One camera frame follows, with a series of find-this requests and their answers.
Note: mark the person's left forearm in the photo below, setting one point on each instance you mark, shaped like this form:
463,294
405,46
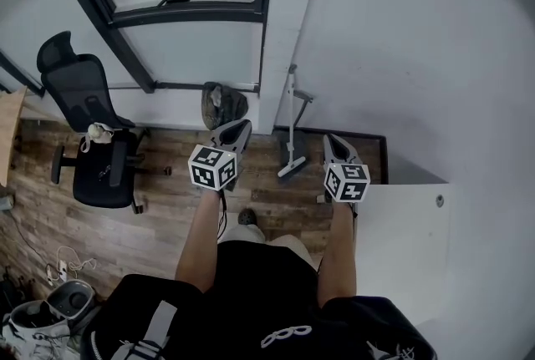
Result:
200,237

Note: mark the white and grey open bag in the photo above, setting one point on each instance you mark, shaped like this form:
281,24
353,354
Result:
69,300

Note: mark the light wooden desk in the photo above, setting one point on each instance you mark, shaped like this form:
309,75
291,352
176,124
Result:
10,133

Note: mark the person's left black shoe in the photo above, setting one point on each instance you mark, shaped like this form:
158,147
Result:
246,217

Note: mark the person's right forearm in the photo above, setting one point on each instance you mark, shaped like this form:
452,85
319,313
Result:
340,254

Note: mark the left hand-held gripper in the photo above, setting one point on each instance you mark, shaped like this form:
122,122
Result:
211,168

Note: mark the black folded tripod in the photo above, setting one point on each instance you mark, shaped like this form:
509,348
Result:
10,287

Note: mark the white table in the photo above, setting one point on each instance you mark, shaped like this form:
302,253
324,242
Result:
401,245

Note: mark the person's beige trousers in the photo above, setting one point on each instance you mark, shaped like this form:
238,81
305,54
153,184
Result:
246,233

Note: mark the grey cloth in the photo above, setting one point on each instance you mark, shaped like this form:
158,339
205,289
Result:
5,203

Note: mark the person's black t-shirt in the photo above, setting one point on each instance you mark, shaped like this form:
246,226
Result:
251,287

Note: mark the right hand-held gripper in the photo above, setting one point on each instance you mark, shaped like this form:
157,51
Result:
347,183

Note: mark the white plush toy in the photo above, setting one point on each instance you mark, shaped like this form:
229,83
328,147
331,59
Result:
98,133

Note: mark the white broom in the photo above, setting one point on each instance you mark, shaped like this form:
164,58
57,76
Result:
291,168

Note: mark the black mesh office chair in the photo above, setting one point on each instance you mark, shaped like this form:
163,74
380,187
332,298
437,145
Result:
100,178

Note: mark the black window frame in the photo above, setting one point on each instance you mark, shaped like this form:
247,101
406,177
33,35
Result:
188,14

